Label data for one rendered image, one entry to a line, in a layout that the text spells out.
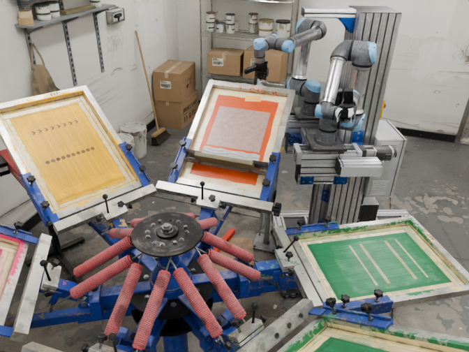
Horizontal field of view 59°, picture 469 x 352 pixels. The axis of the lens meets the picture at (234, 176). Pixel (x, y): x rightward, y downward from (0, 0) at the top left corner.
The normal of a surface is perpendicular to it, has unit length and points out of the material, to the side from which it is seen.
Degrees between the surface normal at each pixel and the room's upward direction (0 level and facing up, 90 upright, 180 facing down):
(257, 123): 32
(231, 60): 88
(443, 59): 90
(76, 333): 0
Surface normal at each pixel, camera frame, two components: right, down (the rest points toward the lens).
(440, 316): 0.02, -0.86
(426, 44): -0.30, 0.48
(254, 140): -0.14, -0.48
